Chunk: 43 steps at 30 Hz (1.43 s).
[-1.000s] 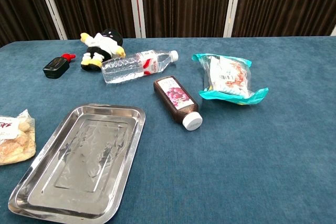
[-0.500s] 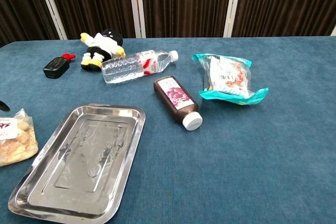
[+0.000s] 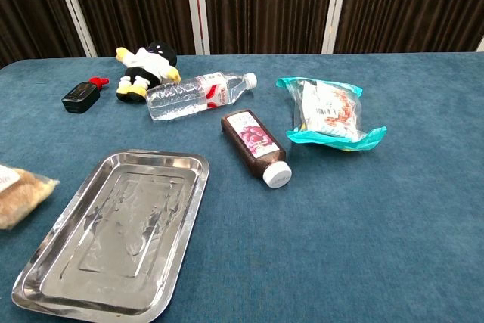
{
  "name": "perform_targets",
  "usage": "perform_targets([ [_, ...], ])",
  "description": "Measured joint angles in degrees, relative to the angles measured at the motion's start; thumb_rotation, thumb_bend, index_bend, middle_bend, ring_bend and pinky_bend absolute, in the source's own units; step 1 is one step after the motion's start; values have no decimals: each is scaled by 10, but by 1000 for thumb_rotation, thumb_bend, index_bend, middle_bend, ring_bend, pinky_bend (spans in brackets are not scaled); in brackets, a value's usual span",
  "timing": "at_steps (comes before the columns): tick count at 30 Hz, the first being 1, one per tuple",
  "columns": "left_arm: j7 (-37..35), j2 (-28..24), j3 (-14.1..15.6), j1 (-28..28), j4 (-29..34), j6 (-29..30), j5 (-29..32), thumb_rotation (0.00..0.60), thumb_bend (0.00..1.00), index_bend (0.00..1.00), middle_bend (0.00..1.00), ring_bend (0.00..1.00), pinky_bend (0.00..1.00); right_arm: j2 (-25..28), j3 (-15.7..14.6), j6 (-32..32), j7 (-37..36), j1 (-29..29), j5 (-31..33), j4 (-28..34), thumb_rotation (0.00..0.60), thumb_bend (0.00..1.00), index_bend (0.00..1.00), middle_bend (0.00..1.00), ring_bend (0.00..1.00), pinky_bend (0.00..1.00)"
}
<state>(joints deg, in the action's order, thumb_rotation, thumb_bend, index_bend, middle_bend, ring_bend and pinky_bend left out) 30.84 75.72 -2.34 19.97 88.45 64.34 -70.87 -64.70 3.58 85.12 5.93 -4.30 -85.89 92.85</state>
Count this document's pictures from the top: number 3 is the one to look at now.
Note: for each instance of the stainless steel rectangular tray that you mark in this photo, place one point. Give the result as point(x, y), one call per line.
point(125, 236)

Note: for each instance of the brown bread in clear bag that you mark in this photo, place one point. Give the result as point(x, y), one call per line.
point(19, 198)

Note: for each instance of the brown bottle with white cap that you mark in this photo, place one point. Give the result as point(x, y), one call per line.
point(253, 141)

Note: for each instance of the clear plastic water bottle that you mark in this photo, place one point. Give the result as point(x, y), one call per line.
point(189, 98)

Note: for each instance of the teal packaged snack bag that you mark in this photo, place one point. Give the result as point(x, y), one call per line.
point(332, 115)

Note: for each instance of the black white yellow plush toy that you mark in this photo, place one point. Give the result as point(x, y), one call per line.
point(147, 67)

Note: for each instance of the blue velvet tablecloth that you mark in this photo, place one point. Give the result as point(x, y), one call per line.
point(340, 224)

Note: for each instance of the dark brown pleated curtain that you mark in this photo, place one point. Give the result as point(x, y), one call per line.
point(264, 1)

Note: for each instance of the black bottle with red cap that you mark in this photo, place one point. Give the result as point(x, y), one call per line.
point(81, 95)

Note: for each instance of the white partition frame post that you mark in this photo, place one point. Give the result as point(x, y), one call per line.
point(197, 5)
point(73, 5)
point(336, 5)

